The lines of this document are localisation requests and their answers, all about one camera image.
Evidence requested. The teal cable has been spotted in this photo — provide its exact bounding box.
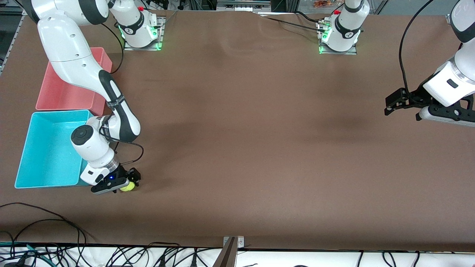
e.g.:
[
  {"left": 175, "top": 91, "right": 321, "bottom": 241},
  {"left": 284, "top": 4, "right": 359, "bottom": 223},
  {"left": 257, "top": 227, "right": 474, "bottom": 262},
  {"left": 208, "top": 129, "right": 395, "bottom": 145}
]
[{"left": 0, "top": 243, "right": 49, "bottom": 260}]

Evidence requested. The metal table edge bracket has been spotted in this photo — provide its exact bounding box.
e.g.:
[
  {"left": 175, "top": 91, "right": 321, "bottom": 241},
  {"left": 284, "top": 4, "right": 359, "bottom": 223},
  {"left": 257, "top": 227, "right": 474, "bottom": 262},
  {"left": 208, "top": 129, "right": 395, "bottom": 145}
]
[{"left": 213, "top": 236, "right": 245, "bottom": 267}]

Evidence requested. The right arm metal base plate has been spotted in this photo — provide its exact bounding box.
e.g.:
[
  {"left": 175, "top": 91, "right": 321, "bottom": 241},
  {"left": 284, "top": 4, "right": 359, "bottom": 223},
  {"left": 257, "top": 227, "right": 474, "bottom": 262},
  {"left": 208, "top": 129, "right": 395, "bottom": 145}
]
[{"left": 124, "top": 17, "right": 166, "bottom": 51}]

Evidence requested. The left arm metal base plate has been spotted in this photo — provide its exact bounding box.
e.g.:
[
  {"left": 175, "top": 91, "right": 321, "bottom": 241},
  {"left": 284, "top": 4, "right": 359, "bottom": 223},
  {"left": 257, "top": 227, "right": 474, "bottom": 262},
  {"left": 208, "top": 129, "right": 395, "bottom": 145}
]
[{"left": 318, "top": 39, "right": 358, "bottom": 55}]

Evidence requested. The pink plastic bin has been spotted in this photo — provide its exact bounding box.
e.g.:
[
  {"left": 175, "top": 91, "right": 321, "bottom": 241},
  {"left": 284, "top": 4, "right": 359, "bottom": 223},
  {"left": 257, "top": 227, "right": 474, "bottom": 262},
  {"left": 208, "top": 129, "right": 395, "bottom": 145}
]
[{"left": 35, "top": 47, "right": 113, "bottom": 116}]

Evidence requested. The silver aluminium frame rail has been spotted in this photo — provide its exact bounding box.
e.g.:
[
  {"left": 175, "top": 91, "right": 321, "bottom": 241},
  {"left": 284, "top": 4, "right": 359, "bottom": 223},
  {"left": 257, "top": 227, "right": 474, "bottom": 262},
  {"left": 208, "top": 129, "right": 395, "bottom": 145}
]
[{"left": 216, "top": 0, "right": 271, "bottom": 11}]

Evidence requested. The black base power cable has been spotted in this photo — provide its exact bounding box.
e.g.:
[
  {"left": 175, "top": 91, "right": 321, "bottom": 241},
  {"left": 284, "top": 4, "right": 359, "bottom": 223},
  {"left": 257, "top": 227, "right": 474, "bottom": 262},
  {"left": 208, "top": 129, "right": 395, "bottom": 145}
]
[{"left": 258, "top": 11, "right": 327, "bottom": 34}]

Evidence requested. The blue plastic bin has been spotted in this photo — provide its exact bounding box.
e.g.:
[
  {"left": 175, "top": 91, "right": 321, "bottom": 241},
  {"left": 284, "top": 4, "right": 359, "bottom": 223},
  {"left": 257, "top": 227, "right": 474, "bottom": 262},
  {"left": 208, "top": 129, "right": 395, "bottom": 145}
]
[{"left": 14, "top": 109, "right": 101, "bottom": 189}]

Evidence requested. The long looping black cable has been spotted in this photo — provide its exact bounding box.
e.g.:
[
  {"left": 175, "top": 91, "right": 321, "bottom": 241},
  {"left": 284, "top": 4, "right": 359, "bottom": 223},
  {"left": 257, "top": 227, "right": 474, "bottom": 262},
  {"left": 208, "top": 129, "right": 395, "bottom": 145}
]
[{"left": 0, "top": 202, "right": 88, "bottom": 256}]

